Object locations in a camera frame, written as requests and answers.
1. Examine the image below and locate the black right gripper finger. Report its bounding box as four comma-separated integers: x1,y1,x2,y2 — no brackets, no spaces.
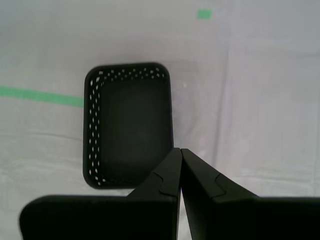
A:
180,148,320,240
18,147,182,240

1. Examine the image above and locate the black perforated plastic basket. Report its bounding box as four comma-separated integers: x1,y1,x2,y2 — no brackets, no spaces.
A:
82,61,174,191

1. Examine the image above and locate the long green tape strip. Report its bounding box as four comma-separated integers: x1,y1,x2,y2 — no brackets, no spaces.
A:
0,86,85,109

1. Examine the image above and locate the small green tape mark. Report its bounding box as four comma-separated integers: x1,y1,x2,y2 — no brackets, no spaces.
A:
196,9,214,20

